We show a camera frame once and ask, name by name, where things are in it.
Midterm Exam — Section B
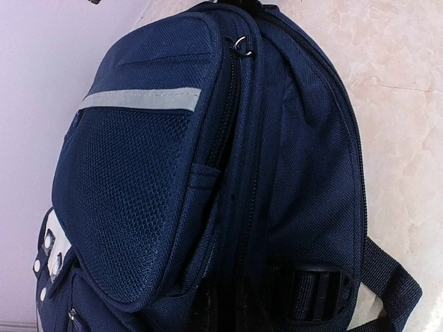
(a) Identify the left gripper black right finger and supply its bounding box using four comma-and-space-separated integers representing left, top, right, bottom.
233, 283, 260, 332

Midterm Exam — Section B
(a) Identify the navy blue backpack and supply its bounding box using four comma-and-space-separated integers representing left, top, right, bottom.
33, 1, 422, 331

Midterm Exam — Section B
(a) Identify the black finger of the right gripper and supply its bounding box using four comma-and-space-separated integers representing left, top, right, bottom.
221, 0, 280, 15

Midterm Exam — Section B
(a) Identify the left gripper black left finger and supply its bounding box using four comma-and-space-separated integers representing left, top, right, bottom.
197, 279, 221, 331

